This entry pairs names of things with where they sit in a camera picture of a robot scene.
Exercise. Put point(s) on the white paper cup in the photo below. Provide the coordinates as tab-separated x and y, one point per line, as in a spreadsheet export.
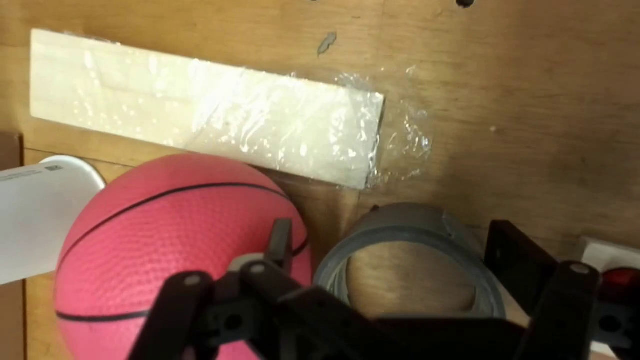
41	212

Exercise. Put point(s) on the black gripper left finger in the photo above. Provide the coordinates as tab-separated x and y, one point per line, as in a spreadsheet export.
280	243

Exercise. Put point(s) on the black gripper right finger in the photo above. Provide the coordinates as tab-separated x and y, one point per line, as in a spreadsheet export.
521	267

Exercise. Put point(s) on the grey duct tape roll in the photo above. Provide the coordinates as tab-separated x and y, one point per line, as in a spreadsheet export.
412	230

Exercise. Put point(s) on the plastic-wrapped wooden sorter board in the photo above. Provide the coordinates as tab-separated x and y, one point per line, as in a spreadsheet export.
200	113

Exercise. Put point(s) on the pink toy basketball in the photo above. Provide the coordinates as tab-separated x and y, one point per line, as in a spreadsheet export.
166	252

